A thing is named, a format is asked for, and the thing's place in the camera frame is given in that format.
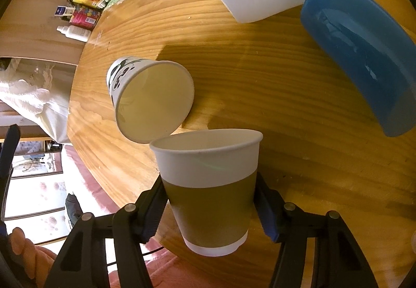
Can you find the white plastic bottle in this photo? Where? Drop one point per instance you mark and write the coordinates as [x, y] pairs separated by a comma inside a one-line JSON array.
[[75, 33]]

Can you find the pink packet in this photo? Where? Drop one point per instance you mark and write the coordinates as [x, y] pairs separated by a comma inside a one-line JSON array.
[[85, 18]]

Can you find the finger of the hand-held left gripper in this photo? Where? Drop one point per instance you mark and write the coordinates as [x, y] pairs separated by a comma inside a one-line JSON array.
[[9, 158]]

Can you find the brown sleeve paper cup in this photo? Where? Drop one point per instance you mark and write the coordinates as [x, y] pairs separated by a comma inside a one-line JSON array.
[[208, 197]]

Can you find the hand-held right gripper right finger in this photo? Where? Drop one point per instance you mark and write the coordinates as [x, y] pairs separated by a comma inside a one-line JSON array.
[[270, 217]]

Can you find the white cloth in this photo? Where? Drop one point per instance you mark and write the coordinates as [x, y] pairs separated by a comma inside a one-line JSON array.
[[35, 99]]

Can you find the person's left hand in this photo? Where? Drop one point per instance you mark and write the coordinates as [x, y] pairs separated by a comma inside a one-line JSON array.
[[29, 255]]

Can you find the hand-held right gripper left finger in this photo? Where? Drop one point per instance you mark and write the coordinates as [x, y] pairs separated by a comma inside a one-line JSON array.
[[150, 217]]

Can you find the panda print paper cup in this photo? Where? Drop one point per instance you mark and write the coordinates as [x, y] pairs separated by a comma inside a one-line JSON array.
[[152, 99]]

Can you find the blue plastic cup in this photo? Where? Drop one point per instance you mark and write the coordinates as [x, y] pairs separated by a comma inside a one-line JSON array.
[[357, 51]]

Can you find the blue label white bottle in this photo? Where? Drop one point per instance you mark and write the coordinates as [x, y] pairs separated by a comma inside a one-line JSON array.
[[65, 11]]

